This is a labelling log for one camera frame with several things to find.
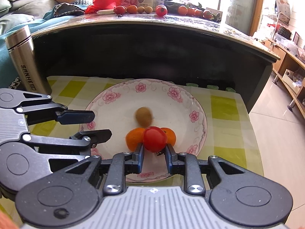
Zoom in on smooth orange mandarin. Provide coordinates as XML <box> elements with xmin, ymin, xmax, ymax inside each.
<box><xmin>125</xmin><ymin>128</ymin><xmax>145</xmax><ymax>152</ymax></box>

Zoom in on orange mandarin with stem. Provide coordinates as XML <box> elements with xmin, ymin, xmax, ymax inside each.
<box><xmin>161</xmin><ymin>128</ymin><xmax>176</xmax><ymax>146</ymax></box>

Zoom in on red tomato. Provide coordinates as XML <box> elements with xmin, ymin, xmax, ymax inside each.
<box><xmin>143</xmin><ymin>126</ymin><xmax>168</xmax><ymax>153</ymax></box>
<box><xmin>156</xmin><ymin>5</ymin><xmax>168</xmax><ymax>17</ymax></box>

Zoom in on brown kiwi fruit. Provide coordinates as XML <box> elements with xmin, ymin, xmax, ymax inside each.
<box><xmin>135</xmin><ymin>107</ymin><xmax>153</xmax><ymax>128</ymax></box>

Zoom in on green white checkered cloth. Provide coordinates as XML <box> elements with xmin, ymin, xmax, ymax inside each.
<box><xmin>0</xmin><ymin>75</ymin><xmax>265</xmax><ymax>220</ymax></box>

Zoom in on white plate pink flowers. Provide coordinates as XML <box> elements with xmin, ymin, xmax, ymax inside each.
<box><xmin>79</xmin><ymin>78</ymin><xmax>208</xmax><ymax>183</ymax></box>

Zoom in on stainless steel thermos flask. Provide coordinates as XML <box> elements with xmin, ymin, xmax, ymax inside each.
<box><xmin>5</xmin><ymin>25</ymin><xmax>52</xmax><ymax>95</ymax></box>

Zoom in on dark coffee table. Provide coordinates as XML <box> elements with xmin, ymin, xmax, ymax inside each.
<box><xmin>32</xmin><ymin>14</ymin><xmax>278</xmax><ymax>110</ymax></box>

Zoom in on wooden tv cabinet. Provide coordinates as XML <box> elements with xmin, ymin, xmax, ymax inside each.
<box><xmin>264</xmin><ymin>39</ymin><xmax>304</xmax><ymax>117</ymax></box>

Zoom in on red tomato on table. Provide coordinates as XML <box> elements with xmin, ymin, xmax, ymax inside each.
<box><xmin>156</xmin><ymin>5</ymin><xmax>168</xmax><ymax>17</ymax></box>

